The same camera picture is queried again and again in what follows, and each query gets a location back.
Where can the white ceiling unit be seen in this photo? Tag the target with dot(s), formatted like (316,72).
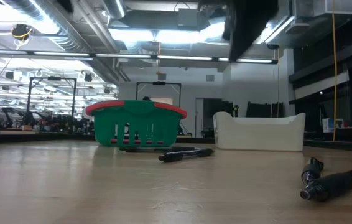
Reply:
(334,7)

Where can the bright ceiling light panel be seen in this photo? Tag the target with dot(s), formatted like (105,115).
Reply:
(154,35)

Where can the background work table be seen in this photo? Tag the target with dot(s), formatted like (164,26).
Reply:
(23,137)

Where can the long ceiling light strip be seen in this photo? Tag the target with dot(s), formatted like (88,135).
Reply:
(123,56)

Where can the white plastic bin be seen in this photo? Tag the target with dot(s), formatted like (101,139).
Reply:
(257,133)

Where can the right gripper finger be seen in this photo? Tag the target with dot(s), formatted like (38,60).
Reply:
(239,40)

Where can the silver ventilation duct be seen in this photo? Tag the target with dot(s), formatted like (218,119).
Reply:
(115,7)

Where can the small black gantry frame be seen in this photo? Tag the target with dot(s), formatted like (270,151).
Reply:
(159,83)

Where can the white and blue box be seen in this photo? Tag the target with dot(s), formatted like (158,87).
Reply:
(328,125)

